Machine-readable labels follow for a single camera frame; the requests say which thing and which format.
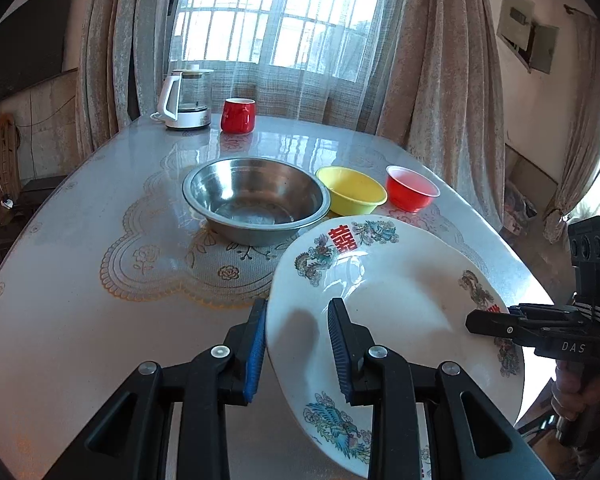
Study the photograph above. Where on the stainless steel bowl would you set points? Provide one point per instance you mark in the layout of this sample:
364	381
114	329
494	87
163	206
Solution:
255	185

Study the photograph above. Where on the black wall television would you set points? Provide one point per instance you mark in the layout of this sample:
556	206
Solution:
25	45

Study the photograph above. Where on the white charger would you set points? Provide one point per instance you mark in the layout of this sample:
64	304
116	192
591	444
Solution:
6	203

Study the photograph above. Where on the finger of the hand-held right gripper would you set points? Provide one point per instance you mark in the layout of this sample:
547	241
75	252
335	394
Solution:
500	327
545	311

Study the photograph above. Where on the rattan chair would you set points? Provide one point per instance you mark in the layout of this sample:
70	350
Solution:
7	155

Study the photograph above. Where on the open wall cabinet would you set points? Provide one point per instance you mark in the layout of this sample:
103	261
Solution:
525	30

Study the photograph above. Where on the dark wooden bench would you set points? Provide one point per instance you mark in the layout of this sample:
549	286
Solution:
30	195

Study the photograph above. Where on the white electric kettle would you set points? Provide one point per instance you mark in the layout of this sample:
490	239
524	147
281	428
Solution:
180	110

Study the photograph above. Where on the beige velvet curtain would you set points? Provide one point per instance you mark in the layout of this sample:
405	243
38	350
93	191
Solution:
590	110
110	60
445	85

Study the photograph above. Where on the person's right hand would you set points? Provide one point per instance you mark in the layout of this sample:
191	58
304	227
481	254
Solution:
577	385

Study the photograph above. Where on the sheer white curtain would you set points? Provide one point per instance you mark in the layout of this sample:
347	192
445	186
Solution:
280	90

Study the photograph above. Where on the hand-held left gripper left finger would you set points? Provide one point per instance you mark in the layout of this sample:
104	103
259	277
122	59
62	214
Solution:
255	355

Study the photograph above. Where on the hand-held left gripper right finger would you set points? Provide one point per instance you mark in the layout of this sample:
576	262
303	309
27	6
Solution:
337	340

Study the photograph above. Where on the red plastic bowl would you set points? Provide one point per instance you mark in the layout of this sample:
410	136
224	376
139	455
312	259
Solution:
410	195

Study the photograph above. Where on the red mug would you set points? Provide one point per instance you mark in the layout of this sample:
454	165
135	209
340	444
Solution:
237	117

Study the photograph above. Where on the cardboard boxes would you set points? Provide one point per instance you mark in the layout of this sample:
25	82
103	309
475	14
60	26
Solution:
525	190

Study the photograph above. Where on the barred window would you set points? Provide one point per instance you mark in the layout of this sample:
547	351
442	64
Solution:
300	15

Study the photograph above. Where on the lace table doily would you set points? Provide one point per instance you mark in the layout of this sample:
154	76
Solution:
150	255

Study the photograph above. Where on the yellow plastic bowl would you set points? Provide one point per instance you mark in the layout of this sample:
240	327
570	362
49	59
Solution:
350	185

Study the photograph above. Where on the white patterned plate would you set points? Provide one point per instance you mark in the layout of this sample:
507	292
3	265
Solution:
405	285

